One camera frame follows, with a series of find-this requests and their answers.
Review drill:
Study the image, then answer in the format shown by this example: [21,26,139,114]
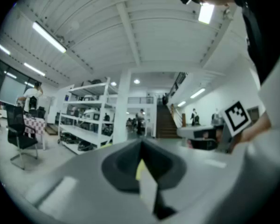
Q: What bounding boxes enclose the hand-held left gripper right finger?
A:
[141,138,248,224]

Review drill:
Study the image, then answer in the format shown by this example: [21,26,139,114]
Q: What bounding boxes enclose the wooden stair handrail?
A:
[171,104,187,128]

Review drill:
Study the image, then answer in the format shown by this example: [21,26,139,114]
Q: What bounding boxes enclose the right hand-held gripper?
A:
[177,100,252,153]

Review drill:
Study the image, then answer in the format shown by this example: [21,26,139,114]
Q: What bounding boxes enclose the white projector screen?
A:
[0,75,26,105]

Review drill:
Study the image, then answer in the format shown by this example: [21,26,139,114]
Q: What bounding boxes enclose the person's black shirt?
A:
[231,0,280,84]

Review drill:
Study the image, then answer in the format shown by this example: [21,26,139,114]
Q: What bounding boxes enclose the brown wooden pallet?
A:
[45,124,59,135]

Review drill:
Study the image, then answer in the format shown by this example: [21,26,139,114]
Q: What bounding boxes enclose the ceiling panel light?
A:
[197,3,215,25]

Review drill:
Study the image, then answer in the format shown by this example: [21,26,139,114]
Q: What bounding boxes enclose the black cantilever chair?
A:
[5,104,39,170]

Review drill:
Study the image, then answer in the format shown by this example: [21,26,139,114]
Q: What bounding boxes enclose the white square pillar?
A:
[112,69,132,145]

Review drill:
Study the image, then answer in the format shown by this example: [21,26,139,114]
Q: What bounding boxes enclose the person's right forearm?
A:
[233,111,273,149]

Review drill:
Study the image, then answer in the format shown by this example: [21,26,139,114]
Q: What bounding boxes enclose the ceiling tube light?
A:
[0,40,11,56]
[23,62,46,77]
[32,21,67,54]

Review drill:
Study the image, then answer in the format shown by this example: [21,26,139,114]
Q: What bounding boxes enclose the black office chair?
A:
[36,105,47,120]

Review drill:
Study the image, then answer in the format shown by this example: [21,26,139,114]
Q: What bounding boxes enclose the black stair railing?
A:
[169,72,187,98]

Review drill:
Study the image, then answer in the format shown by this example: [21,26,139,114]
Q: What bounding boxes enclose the checkered tablecloth table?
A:
[23,115,47,150]

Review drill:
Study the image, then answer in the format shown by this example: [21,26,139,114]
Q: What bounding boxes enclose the black balcony railing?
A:
[127,96,154,104]

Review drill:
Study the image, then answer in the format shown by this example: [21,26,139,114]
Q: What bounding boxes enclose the black bag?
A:
[78,140,94,151]
[60,132,77,142]

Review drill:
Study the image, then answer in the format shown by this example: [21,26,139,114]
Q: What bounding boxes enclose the white metal shelving rack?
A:
[57,77,119,155]

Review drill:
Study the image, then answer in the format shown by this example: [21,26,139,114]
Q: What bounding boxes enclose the white desk with curved legs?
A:
[144,119,155,138]

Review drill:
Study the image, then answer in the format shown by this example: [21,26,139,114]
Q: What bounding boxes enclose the yellow-green tablecloth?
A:
[135,159,146,181]

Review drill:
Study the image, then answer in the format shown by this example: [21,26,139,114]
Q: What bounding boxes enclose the dark brown staircase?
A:
[155,104,182,139]

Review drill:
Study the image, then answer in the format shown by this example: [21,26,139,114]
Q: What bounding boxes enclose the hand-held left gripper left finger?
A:
[24,138,156,224]

